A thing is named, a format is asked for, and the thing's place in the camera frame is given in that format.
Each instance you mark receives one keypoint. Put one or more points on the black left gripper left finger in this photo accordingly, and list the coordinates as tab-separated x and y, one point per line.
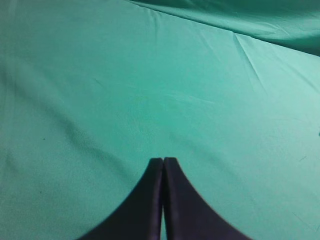
139	216

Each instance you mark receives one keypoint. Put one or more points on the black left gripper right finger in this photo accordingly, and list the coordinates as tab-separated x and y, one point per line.
187	216

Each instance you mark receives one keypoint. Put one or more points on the green cloth backdrop and cover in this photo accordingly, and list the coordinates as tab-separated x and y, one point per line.
90	90

